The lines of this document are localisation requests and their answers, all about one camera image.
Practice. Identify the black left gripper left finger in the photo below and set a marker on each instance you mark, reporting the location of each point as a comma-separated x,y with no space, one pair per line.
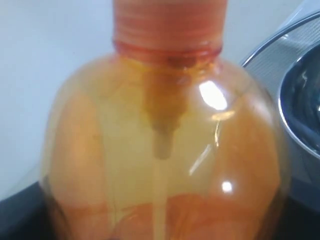
32,214

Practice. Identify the orange pump soap bottle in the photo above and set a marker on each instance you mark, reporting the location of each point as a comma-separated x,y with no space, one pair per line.
163,139

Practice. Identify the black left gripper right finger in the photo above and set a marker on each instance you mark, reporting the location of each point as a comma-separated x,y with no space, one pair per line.
299,221

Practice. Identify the steel mesh strainer basket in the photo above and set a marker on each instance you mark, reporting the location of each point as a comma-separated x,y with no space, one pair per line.
269,63

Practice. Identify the stainless steel bowl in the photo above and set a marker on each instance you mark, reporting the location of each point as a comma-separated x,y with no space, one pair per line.
299,100

